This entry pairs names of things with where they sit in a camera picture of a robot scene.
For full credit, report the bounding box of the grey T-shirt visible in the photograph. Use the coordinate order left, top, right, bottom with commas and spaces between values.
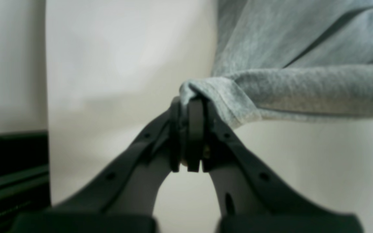
180, 0, 373, 128

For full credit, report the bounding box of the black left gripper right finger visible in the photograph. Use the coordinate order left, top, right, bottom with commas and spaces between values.
186, 98, 364, 233

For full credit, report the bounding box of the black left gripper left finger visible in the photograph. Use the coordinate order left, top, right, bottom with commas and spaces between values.
12, 97, 182, 233

